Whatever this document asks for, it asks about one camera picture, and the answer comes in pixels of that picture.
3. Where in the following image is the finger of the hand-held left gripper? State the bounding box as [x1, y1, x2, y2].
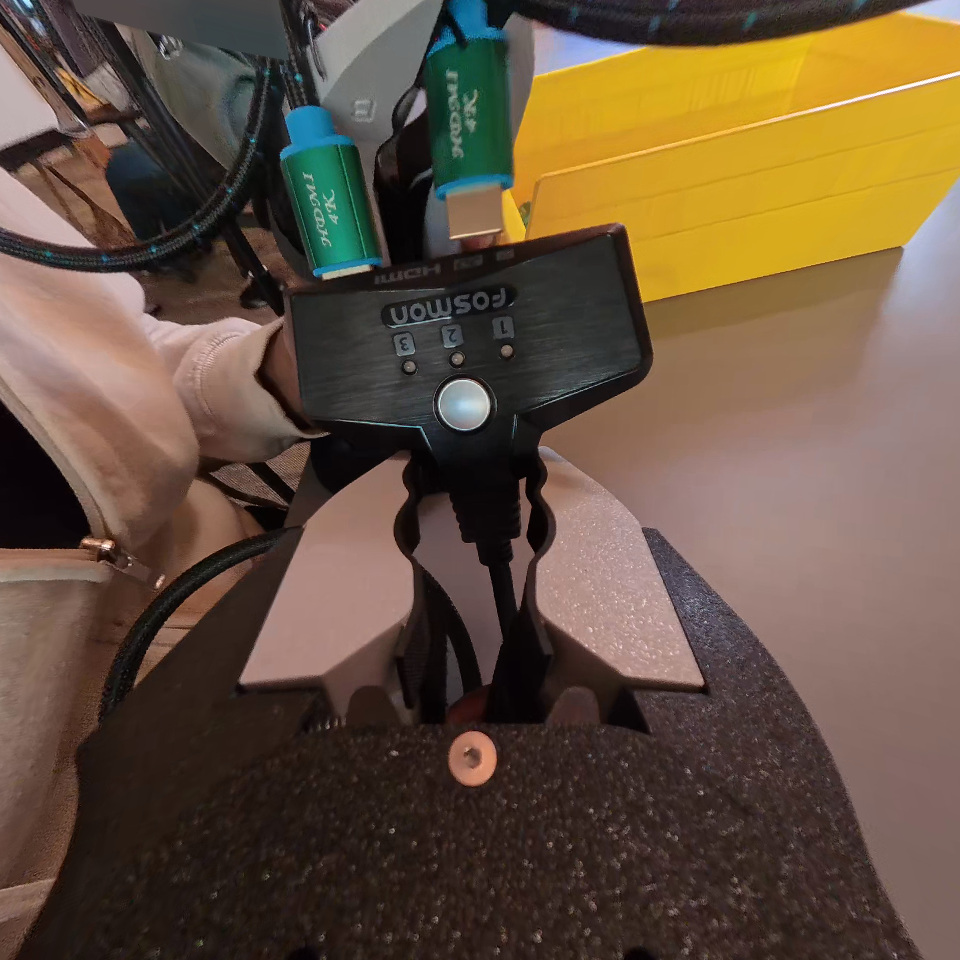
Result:
[502, 33, 537, 250]
[318, 0, 453, 261]

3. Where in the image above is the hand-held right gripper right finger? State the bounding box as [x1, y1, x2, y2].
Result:
[523, 447, 708, 695]

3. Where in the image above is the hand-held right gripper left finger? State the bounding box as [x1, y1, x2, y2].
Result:
[238, 456, 425, 723]

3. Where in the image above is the black braided green-plug HDMI cable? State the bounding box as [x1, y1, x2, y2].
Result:
[0, 0, 385, 282]
[422, 0, 927, 243]

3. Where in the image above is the yellow plastic bin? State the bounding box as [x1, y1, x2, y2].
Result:
[501, 11, 960, 303]

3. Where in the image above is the person's left forearm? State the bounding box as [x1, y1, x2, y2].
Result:
[0, 168, 331, 481]

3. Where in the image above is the grey desk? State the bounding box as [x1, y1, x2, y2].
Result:
[517, 176, 960, 960]

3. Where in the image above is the person's left hand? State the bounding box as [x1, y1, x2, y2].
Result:
[258, 318, 310, 435]

